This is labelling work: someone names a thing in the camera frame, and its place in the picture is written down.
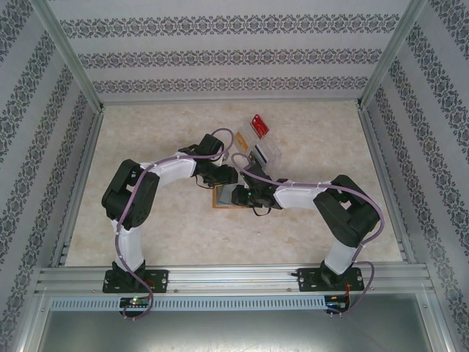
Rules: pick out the orange leather card holder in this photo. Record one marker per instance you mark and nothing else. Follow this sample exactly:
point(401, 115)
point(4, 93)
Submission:
point(223, 196)

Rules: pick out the clear acrylic card organizer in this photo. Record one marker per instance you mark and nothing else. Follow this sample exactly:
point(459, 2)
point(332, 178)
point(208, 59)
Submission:
point(273, 152)

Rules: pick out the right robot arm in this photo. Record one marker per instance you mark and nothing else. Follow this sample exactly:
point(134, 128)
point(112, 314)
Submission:
point(348, 216)

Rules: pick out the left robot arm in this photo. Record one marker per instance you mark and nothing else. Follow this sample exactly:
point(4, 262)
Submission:
point(124, 198)

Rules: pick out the gold credit card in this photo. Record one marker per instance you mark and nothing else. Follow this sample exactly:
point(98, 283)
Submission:
point(242, 141)

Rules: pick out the grey striped credit card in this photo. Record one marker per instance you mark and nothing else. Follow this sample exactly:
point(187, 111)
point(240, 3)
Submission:
point(262, 154)

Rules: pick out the red credit card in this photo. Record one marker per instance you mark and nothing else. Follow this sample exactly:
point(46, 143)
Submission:
point(259, 126)

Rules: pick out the small circuit board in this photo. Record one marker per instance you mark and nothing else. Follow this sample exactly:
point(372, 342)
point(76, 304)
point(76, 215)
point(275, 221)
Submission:
point(135, 301)
point(337, 306)

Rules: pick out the grey metal panel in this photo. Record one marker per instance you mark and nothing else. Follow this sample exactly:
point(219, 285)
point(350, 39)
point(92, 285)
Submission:
point(234, 333)

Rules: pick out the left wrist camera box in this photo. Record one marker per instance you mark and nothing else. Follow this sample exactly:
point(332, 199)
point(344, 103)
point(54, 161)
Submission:
point(220, 157)

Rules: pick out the aluminium mounting rail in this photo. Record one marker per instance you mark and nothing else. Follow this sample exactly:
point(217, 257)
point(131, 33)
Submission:
point(234, 278)

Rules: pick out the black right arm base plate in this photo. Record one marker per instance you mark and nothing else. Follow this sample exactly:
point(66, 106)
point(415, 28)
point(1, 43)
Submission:
point(308, 280)

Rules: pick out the aluminium side rail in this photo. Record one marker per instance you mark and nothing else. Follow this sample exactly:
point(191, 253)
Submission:
point(377, 146)
point(86, 146)

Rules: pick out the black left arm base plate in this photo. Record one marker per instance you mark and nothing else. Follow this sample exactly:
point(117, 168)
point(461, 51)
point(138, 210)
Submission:
point(159, 280)

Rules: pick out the aluminium frame post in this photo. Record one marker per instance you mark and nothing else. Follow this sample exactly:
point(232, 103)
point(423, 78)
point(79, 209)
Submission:
point(392, 55)
point(72, 55)

